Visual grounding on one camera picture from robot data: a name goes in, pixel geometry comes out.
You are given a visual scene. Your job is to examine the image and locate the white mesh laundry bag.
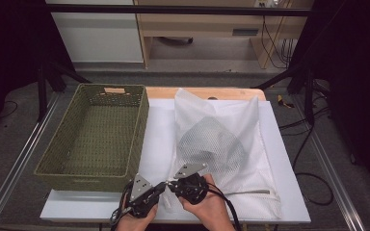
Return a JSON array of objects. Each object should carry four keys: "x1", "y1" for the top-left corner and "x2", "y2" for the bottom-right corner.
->
[{"x1": 162, "y1": 88, "x2": 283, "y2": 221}]

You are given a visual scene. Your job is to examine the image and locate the white power strip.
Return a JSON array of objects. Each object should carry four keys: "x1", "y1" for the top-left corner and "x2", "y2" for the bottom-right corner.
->
[{"x1": 253, "y1": 0, "x2": 282, "y2": 9}]

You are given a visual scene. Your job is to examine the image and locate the thin black floor cable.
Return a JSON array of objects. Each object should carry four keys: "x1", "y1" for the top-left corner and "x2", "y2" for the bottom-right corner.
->
[{"x1": 0, "y1": 100, "x2": 19, "y2": 120}]

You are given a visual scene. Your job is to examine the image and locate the green woven basket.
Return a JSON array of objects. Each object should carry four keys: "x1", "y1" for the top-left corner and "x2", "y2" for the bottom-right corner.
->
[{"x1": 33, "y1": 83, "x2": 150, "y2": 193}]

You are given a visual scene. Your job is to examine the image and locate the aluminium rail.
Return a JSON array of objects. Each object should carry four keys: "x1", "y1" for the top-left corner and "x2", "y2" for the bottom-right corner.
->
[
  {"x1": 290, "y1": 95, "x2": 367, "y2": 231},
  {"x1": 0, "y1": 90, "x2": 62, "y2": 231}
]

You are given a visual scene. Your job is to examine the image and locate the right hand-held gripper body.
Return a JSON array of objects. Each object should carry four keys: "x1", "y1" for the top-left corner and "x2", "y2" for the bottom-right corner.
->
[{"x1": 172, "y1": 162, "x2": 210, "y2": 205}]

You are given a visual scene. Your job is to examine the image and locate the black desk cables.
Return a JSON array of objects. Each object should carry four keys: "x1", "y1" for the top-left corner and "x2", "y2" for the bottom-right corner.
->
[{"x1": 261, "y1": 15, "x2": 298, "y2": 70}]

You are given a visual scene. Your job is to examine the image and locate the right hand-held gripper cable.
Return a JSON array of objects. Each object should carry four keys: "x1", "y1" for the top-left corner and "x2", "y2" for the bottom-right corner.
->
[{"x1": 205, "y1": 182, "x2": 243, "y2": 231}]

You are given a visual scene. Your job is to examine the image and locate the black horizontal bar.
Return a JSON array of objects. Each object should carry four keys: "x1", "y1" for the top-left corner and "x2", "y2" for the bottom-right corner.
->
[{"x1": 46, "y1": 4, "x2": 312, "y2": 17}]

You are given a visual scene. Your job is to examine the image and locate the white board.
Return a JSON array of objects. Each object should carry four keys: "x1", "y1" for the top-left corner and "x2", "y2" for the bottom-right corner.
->
[{"x1": 40, "y1": 98, "x2": 312, "y2": 224}]

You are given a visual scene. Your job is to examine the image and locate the wooden desk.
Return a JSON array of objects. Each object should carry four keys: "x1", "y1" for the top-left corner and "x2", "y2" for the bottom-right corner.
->
[{"x1": 134, "y1": 0, "x2": 314, "y2": 70}]

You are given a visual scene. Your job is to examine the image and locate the person's right hand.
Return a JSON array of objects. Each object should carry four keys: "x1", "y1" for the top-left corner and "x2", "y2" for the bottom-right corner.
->
[{"x1": 177, "y1": 173, "x2": 235, "y2": 231}]

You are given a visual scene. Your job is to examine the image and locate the light blue denim shorts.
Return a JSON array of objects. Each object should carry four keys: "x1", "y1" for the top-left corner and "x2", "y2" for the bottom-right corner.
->
[{"x1": 176, "y1": 115, "x2": 247, "y2": 176}]

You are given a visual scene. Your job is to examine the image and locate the yellow and black tool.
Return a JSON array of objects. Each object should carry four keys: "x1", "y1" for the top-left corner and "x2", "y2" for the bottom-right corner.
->
[{"x1": 277, "y1": 94, "x2": 296, "y2": 110}]

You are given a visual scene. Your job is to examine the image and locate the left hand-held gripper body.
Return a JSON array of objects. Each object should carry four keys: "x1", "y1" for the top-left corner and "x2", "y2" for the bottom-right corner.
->
[{"x1": 121, "y1": 172, "x2": 162, "y2": 219}]

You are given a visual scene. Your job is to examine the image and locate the black curtain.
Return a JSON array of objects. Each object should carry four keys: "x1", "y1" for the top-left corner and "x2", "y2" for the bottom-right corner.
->
[
  {"x1": 0, "y1": 0, "x2": 75, "y2": 148},
  {"x1": 288, "y1": 0, "x2": 370, "y2": 193}
]

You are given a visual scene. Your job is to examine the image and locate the black metal stand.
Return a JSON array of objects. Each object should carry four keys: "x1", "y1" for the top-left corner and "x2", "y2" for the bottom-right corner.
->
[
  {"x1": 35, "y1": 61, "x2": 91, "y2": 123},
  {"x1": 253, "y1": 61, "x2": 322, "y2": 126}
]

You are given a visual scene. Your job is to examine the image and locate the person's left hand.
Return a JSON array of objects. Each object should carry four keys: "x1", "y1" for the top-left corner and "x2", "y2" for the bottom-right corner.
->
[{"x1": 115, "y1": 195, "x2": 159, "y2": 231}]

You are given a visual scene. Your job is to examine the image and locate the white cabinet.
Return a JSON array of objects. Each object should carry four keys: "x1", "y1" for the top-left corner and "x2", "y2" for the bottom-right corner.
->
[{"x1": 44, "y1": 0, "x2": 145, "y2": 64}]

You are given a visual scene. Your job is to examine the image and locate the left hand-held gripper cable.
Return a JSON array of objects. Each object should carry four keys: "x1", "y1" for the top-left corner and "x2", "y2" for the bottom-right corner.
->
[{"x1": 109, "y1": 181, "x2": 136, "y2": 231}]

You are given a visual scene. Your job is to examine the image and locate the hand-held gripper cable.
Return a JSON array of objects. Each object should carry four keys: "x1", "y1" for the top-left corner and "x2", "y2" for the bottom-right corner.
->
[
  {"x1": 205, "y1": 182, "x2": 243, "y2": 231},
  {"x1": 109, "y1": 181, "x2": 136, "y2": 231}
]

